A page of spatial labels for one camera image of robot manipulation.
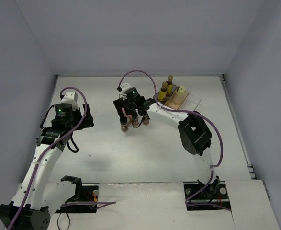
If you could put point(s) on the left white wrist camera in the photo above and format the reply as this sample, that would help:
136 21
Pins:
71 98

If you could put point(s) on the black lid spice jar front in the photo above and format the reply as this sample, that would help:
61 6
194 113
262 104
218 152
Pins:
124 125

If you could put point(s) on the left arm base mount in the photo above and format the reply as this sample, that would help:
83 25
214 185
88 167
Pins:
85 199

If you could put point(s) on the pink lid condiment jar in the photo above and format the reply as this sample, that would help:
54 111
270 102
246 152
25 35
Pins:
129 118

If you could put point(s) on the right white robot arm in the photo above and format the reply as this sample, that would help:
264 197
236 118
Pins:
194 133

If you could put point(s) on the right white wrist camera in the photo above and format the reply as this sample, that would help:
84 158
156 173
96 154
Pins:
122 89

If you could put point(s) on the yellow lid beige jar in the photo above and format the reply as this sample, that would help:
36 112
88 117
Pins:
179 95

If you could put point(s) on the dark smoke plastic bin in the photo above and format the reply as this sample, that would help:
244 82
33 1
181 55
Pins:
168 97

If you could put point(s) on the brown sauce bottle cork cap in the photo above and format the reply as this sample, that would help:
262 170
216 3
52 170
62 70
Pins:
169 83

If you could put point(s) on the yellow sauce bottle cork cap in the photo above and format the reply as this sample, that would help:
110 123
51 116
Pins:
163 91

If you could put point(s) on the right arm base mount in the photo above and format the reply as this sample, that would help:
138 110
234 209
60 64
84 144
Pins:
206 200

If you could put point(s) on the black lid spice jar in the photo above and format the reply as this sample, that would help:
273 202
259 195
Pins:
135 121
124 125
146 121

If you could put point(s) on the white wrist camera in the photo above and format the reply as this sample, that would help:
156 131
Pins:
122 89
71 98

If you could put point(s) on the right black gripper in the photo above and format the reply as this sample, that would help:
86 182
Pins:
121 107

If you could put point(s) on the clear plastic bin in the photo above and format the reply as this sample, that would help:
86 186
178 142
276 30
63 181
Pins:
191 102

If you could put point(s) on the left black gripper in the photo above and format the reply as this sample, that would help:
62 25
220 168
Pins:
86 117

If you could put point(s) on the amber plastic bin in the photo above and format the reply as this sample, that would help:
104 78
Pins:
176 106

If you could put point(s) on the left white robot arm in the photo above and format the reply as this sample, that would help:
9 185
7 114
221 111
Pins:
31 208

